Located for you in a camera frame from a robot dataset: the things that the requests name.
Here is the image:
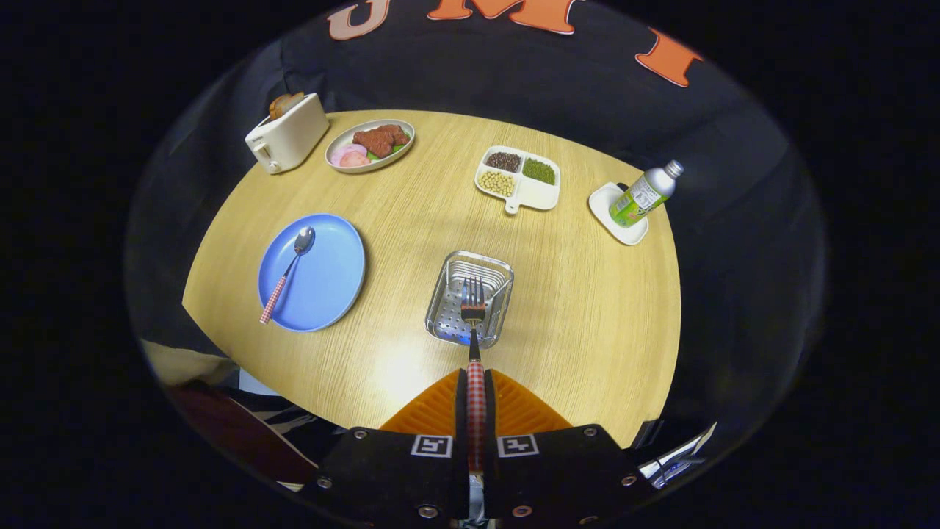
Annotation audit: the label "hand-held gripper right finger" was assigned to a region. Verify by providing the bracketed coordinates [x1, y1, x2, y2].
[483, 369, 662, 526]

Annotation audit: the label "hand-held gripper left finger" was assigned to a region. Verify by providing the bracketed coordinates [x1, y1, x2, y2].
[297, 367, 471, 526]

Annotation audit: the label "fork with red checked handle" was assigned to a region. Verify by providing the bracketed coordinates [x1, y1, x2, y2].
[459, 276, 488, 475]

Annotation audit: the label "spoon with red checked handle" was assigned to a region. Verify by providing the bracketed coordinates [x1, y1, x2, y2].
[258, 226, 317, 326]

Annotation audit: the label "person's striped clothing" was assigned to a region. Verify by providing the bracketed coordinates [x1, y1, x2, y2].
[235, 371, 346, 471]

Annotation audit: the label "metal drain basket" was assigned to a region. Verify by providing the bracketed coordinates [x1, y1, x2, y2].
[424, 250, 515, 349]

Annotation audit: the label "blue round plate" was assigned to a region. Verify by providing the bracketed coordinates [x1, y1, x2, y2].
[257, 213, 366, 333]

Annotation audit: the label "tan cloth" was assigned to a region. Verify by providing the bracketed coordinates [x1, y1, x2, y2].
[140, 339, 239, 389]

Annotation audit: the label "white square coaster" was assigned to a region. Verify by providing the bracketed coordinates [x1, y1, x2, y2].
[588, 182, 650, 246]

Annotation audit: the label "white divided dish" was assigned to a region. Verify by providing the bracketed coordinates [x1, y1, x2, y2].
[474, 145, 561, 215]

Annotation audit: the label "silver bottle green label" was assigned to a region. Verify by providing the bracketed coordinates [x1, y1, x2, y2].
[609, 160, 685, 228]

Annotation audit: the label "yellow soybeans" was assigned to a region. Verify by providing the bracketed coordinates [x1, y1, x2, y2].
[479, 170, 516, 197]

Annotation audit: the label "oval white plate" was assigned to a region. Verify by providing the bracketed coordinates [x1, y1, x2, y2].
[325, 119, 416, 174]

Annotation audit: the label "pink ham slices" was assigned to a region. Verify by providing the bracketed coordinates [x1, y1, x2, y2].
[330, 143, 371, 168]

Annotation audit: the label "brown meat pieces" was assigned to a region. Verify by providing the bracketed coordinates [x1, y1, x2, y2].
[352, 124, 411, 158]

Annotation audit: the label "white toaster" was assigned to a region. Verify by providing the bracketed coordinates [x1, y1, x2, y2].
[245, 93, 330, 175]

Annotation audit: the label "black backdrop cloth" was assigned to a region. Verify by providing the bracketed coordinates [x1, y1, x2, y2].
[125, 0, 827, 456]

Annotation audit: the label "toasted bread slice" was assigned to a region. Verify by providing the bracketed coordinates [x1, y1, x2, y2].
[268, 92, 306, 120]

